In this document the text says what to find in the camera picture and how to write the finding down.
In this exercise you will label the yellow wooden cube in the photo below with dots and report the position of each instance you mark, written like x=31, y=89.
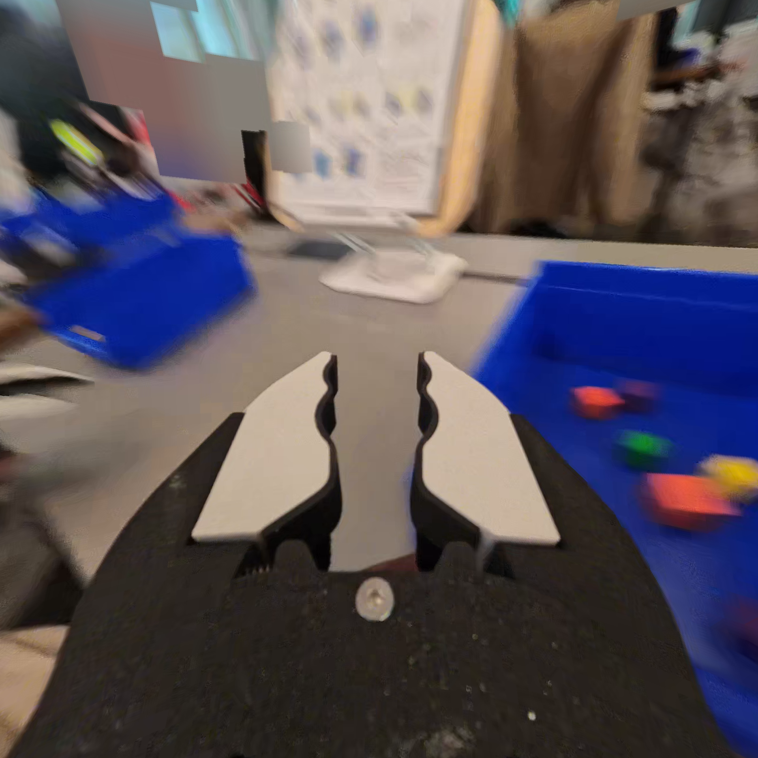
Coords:
x=733, y=474

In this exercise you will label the white and wooden book stand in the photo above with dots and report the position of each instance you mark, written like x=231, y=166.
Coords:
x=397, y=278

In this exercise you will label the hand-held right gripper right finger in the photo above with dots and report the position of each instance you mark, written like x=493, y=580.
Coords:
x=485, y=468

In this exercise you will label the person's black pants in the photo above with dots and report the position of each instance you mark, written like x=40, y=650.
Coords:
x=35, y=574

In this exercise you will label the blue plastic bin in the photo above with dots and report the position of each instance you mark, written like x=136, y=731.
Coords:
x=622, y=320
x=148, y=296

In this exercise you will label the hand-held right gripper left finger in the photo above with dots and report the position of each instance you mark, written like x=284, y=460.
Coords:
x=266, y=468

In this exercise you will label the green wooden cube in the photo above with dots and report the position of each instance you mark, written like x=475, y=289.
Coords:
x=642, y=449

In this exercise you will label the purple wooden cube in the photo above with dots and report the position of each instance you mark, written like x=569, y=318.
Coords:
x=745, y=627
x=641, y=394

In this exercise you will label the printed instruction sheet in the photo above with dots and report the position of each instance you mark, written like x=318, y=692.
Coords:
x=367, y=89

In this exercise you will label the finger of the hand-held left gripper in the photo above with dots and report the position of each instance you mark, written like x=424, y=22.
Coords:
x=29, y=408
x=35, y=373

